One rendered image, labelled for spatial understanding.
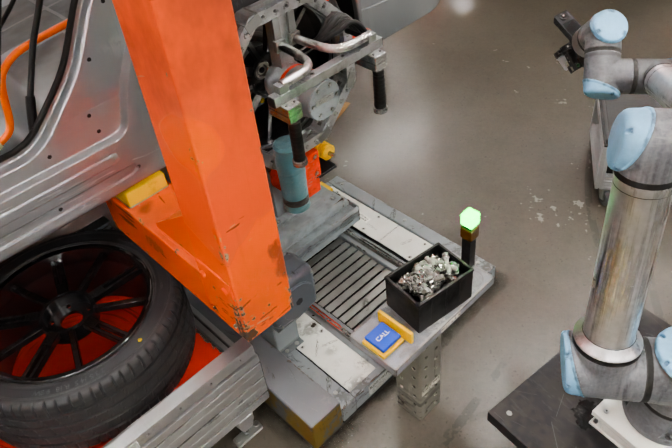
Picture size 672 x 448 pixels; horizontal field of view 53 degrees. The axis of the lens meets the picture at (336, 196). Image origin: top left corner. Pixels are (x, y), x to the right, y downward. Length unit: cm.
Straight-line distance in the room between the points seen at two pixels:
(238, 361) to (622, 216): 110
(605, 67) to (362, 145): 162
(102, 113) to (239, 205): 55
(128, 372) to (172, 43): 95
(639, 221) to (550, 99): 222
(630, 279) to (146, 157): 129
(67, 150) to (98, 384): 61
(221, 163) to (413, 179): 169
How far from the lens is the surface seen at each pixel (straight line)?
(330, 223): 261
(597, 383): 168
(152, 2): 122
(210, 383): 195
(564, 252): 274
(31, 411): 193
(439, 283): 184
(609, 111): 291
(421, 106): 348
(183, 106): 132
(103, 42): 184
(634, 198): 137
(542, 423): 191
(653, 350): 171
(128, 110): 190
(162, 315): 196
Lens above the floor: 193
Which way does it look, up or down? 41 degrees down
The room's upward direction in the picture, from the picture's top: 7 degrees counter-clockwise
